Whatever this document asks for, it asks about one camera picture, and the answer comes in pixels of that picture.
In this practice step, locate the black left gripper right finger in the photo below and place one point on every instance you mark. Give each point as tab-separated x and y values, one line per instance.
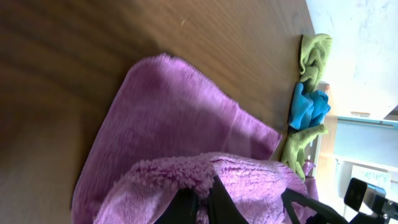
221	208

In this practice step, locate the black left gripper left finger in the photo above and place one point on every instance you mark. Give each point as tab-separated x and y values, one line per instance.
182	209

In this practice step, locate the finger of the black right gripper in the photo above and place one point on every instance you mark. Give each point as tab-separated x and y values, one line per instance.
323	213

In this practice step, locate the purple cloth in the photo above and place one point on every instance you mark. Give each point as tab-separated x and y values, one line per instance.
308	166
165	108

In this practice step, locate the purple cloth in pile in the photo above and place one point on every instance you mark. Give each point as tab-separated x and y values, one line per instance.
308	166

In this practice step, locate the lower green cloth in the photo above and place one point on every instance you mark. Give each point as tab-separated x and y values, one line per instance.
294	151

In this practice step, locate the green cloth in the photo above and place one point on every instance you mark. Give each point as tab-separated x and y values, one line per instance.
294	151
314	54

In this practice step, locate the blue cloth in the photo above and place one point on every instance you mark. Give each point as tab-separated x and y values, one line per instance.
308	109

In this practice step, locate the upper green cloth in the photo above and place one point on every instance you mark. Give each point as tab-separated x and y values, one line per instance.
314	54

